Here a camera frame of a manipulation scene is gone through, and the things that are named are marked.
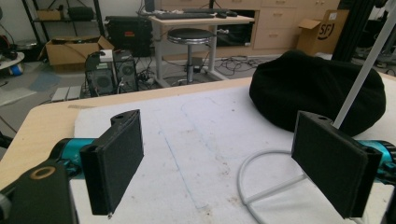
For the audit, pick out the white felt mat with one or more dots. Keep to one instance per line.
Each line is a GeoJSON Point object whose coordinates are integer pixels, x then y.
{"type": "Point", "coordinates": [202, 130]}

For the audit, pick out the black round stool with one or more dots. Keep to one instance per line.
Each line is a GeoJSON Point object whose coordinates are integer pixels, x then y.
{"type": "Point", "coordinates": [190, 35]}

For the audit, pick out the grey computer tower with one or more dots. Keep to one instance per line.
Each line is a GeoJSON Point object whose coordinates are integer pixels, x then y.
{"type": "Point", "coordinates": [126, 71]}

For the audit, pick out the white metal stand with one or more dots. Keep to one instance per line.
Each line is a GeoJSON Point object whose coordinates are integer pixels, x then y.
{"type": "Point", "coordinates": [368, 63]}

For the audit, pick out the black keyboard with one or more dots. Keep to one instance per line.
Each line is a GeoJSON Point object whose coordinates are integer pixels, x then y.
{"type": "Point", "coordinates": [186, 15]}

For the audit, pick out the grey floor pads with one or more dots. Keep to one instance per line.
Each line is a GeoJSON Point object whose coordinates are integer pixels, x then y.
{"type": "Point", "coordinates": [65, 93]}

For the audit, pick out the open plain cardboard box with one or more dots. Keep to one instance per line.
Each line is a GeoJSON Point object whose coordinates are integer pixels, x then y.
{"type": "Point", "coordinates": [68, 54]}

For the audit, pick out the small white box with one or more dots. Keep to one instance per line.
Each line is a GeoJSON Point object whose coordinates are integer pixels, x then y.
{"type": "Point", "coordinates": [106, 55]}

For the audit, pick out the large black case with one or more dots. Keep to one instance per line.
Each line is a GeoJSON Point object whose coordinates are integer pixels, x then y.
{"type": "Point", "coordinates": [129, 34]}

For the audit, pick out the black computer mouse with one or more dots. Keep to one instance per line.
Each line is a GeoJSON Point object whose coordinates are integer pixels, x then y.
{"type": "Point", "coordinates": [221, 15]}

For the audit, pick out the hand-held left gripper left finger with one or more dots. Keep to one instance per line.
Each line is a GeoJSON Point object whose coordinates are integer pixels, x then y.
{"type": "Point", "coordinates": [113, 161]}

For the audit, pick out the wooden desk with white legs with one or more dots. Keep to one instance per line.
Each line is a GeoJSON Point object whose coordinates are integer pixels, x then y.
{"type": "Point", "coordinates": [202, 21]}

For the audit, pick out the small cardboard box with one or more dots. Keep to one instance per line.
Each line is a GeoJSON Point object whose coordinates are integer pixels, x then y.
{"type": "Point", "coordinates": [49, 14]}

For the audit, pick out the wooden drawer cabinet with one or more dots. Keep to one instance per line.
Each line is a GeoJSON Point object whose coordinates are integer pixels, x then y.
{"type": "Point", "coordinates": [274, 34]}

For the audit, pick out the black computer tower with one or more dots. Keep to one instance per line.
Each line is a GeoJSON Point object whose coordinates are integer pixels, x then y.
{"type": "Point", "coordinates": [99, 79]}

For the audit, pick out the round white side table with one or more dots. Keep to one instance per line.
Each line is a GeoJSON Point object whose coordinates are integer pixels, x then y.
{"type": "Point", "coordinates": [11, 61]}

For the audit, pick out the blue floor mat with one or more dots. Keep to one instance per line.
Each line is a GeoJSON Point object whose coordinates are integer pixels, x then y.
{"type": "Point", "coordinates": [45, 81]}

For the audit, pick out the printed cardboard box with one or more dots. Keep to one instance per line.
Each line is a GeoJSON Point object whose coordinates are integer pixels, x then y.
{"type": "Point", "coordinates": [323, 34]}

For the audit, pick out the black cloth bag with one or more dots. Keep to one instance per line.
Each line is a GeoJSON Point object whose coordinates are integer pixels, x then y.
{"type": "Point", "coordinates": [299, 90]}

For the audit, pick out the black curtain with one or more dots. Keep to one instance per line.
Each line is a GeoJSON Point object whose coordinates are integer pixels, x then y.
{"type": "Point", "coordinates": [355, 28]}

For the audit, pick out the black metal shelf rack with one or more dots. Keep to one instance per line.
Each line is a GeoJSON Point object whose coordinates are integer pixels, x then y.
{"type": "Point", "coordinates": [99, 18]}

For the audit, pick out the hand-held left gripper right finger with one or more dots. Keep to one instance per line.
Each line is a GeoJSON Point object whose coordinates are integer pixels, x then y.
{"type": "Point", "coordinates": [331, 163]}

